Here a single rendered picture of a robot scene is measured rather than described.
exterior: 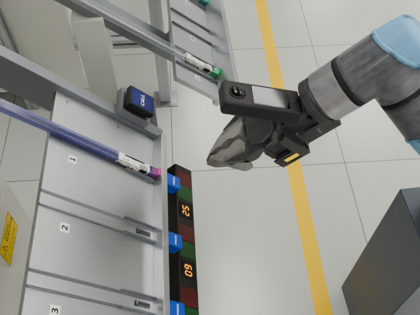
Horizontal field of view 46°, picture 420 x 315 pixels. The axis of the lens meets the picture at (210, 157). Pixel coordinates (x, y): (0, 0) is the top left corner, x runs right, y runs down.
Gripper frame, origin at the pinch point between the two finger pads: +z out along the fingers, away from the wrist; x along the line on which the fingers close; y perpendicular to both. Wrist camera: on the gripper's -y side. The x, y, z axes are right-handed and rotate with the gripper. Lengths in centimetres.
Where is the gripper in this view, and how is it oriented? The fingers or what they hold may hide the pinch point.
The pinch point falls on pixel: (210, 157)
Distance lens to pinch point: 78.2
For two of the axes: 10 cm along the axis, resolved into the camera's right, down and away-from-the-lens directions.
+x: -0.7, -8.1, 5.8
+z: -7.0, 4.5, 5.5
